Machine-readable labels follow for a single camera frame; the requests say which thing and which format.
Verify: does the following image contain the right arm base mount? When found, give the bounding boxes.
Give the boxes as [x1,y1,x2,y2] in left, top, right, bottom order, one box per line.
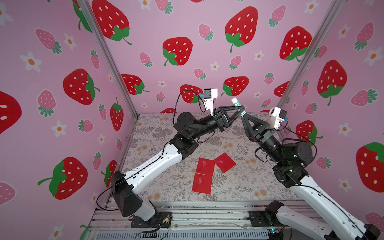
[247,201,285,227]

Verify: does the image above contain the aluminium frame post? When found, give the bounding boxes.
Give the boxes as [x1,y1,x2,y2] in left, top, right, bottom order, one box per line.
[277,0,345,109]
[79,0,139,121]

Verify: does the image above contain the green white glue stick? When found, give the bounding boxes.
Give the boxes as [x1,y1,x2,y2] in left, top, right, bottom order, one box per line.
[231,98,246,117]

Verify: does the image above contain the red envelope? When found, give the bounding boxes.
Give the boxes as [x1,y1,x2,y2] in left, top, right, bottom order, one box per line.
[196,158,216,176]
[192,174,213,195]
[214,153,236,173]

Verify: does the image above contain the black camera cable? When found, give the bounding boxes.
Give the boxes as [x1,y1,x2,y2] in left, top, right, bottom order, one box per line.
[172,89,206,125]
[278,125,318,166]

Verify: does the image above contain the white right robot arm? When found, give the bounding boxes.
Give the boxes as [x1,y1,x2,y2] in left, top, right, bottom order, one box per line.
[242,114,381,240]

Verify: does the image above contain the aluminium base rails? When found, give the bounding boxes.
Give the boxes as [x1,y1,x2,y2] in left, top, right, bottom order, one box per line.
[86,200,338,240]

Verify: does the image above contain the black left camera cable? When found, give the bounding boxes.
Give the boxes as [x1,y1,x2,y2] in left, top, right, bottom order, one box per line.
[172,89,206,125]

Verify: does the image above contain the aluminium frame post left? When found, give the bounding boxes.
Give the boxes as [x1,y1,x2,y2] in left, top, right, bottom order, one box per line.
[79,0,139,121]

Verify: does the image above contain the black right camera cable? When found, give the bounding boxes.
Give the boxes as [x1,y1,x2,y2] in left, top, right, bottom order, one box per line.
[278,125,318,166]

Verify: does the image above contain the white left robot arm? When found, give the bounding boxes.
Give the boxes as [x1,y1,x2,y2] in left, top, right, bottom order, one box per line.
[111,106,245,222]

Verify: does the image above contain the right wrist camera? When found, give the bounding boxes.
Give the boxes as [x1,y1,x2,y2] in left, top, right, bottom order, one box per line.
[268,107,289,130]

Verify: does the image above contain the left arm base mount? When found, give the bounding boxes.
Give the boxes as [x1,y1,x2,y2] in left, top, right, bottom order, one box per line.
[131,202,172,229]

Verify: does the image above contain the aluminium frame post right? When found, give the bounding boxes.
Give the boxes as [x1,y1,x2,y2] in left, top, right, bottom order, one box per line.
[277,0,345,109]

